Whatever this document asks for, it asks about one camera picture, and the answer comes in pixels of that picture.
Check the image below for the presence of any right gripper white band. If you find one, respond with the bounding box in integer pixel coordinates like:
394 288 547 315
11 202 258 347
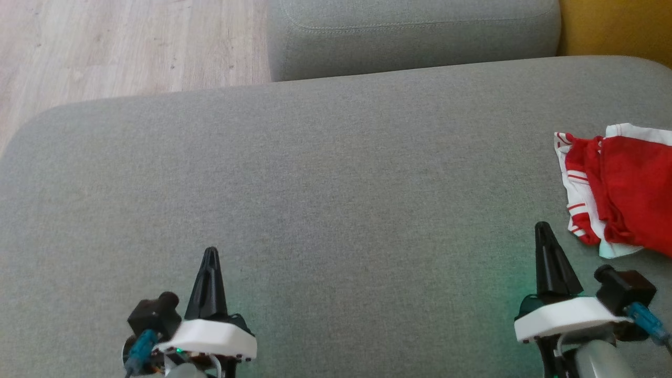
514 222 634 343

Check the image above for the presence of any large grey seat cushion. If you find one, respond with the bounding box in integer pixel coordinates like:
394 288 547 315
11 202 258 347
0 55 672 378

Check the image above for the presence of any red lettered jersey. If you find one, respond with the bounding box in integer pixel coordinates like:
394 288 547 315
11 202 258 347
554 123 672 259

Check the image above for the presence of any right cable with blue plug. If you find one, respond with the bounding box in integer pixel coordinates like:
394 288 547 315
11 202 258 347
625 303 672 353

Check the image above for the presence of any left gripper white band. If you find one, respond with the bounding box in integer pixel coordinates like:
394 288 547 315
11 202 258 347
156 247 258 363

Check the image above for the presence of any yellow sofa backrest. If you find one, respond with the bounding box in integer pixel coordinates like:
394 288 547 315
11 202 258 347
556 0 672 69

